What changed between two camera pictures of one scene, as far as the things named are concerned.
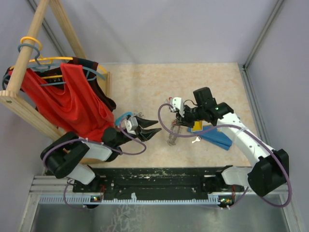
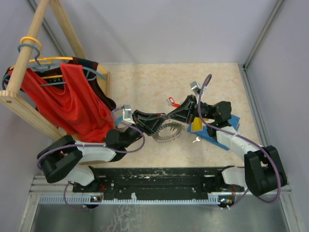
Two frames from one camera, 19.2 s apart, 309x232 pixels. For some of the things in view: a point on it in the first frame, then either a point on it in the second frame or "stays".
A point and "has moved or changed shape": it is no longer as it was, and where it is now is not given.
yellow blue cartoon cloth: [214, 137] stays
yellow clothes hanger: [48, 59] stays
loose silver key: [197, 139] stays
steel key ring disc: [176, 128] has moved or changed shape
